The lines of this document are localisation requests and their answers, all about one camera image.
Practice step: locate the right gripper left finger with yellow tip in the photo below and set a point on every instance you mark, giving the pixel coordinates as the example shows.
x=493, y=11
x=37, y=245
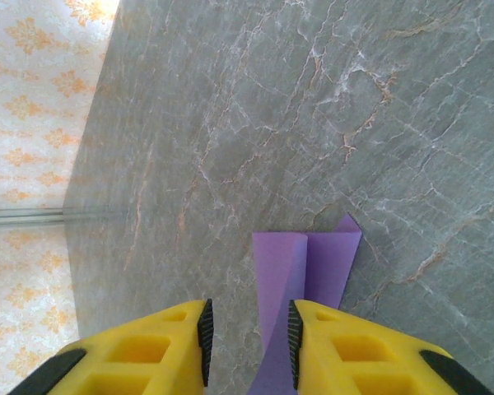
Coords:
x=140, y=354

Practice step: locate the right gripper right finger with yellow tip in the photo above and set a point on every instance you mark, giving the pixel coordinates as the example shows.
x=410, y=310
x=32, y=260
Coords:
x=366, y=354

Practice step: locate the aluminium corner post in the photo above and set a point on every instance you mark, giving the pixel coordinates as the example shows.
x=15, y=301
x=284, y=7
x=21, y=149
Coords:
x=20, y=217

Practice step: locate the purple paper sheet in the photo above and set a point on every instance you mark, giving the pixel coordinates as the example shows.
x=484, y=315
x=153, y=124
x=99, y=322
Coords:
x=271, y=267

